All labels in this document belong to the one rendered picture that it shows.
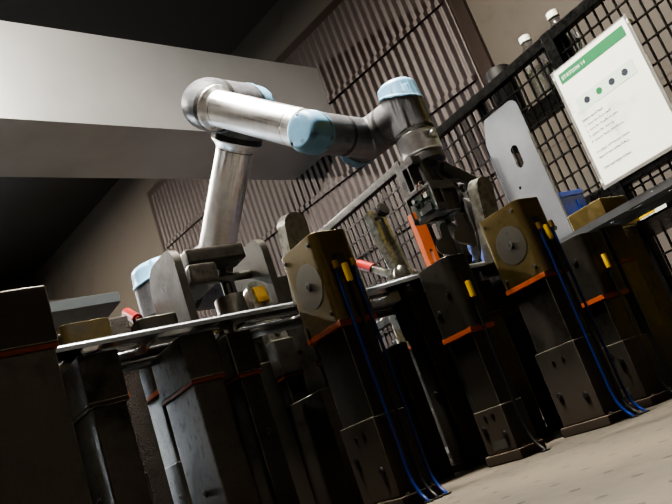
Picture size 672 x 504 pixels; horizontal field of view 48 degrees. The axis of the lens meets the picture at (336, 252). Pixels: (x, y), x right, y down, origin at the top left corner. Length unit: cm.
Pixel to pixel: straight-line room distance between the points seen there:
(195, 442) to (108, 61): 286
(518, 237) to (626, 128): 69
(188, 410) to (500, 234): 53
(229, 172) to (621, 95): 88
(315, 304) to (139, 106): 277
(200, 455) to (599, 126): 119
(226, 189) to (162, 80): 212
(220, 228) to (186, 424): 79
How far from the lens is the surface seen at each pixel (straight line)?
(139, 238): 634
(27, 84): 346
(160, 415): 122
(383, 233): 151
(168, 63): 390
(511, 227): 116
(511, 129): 161
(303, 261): 96
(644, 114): 176
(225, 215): 174
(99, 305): 134
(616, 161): 180
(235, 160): 171
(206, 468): 101
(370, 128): 141
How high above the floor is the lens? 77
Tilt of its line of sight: 15 degrees up
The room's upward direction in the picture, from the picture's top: 20 degrees counter-clockwise
